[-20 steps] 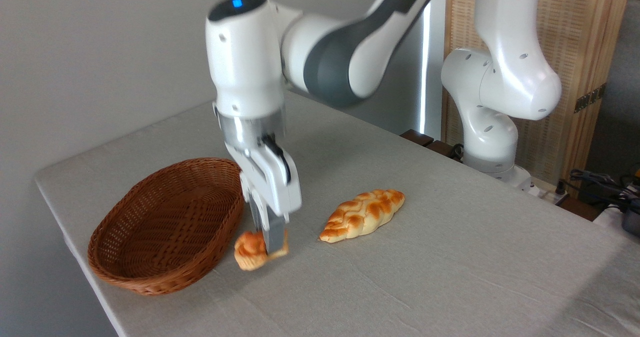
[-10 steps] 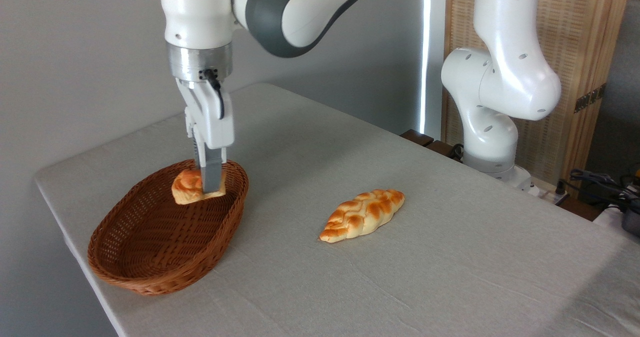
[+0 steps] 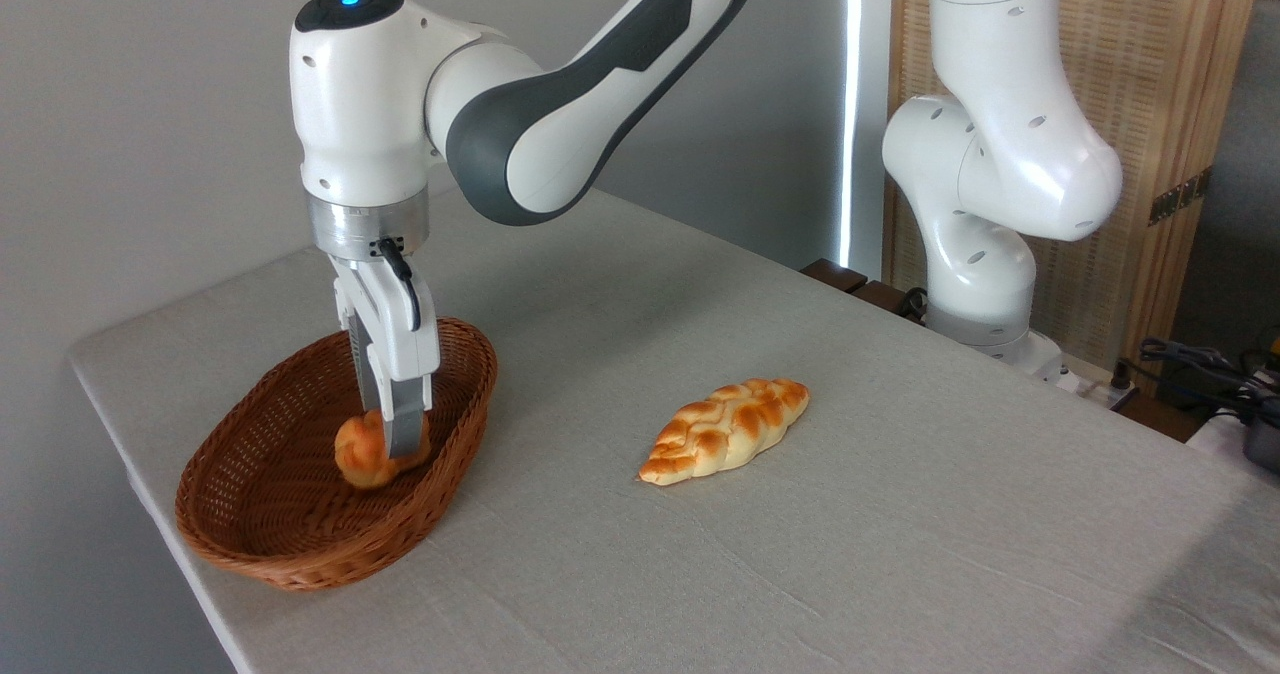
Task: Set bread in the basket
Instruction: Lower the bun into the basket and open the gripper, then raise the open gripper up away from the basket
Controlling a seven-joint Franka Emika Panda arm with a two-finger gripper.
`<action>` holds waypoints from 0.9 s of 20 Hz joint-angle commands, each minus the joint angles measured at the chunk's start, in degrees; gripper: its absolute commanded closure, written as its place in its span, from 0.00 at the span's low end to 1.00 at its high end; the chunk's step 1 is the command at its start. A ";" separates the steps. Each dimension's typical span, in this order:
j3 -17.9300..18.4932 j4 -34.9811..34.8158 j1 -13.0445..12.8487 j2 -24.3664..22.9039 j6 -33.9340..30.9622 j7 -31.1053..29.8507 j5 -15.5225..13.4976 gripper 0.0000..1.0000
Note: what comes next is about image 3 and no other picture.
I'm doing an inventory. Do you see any round knotted bread roll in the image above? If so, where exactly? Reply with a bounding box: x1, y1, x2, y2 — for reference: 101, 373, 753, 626
334, 409, 434, 491

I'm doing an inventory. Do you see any white power strip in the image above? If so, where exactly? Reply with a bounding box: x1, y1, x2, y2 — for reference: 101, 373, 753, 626
1060, 364, 1141, 407

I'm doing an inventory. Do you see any dark brown wooden board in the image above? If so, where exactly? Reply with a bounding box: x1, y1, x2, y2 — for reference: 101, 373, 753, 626
800, 258, 929, 323

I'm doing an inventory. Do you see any brown woven wicker basket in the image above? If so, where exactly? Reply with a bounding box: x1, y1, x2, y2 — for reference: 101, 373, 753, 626
175, 315, 499, 593

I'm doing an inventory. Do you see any long braided bread loaf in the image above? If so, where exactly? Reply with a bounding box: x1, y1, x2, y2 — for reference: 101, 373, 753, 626
639, 378, 811, 487

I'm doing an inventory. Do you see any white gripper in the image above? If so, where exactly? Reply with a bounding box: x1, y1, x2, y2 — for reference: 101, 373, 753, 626
330, 253, 442, 461

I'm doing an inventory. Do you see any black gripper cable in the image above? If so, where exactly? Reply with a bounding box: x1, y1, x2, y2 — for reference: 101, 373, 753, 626
375, 237, 423, 333

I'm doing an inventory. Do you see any light grey tablecloth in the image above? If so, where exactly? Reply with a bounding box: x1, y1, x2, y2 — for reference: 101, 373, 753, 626
68, 189, 1280, 674

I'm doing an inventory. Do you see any black cable bundle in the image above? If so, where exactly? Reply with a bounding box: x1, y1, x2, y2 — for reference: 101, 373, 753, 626
1112, 338, 1280, 417

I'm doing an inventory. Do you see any white vertical light strip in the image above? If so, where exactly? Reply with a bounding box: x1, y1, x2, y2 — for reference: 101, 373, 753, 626
838, 0, 893, 277

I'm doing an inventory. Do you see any wooden folding screen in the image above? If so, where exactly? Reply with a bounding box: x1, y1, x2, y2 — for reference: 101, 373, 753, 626
885, 0, 1267, 397

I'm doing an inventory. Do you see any dark metal screen hinge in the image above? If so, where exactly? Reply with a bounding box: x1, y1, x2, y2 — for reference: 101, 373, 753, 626
1148, 167, 1214, 227

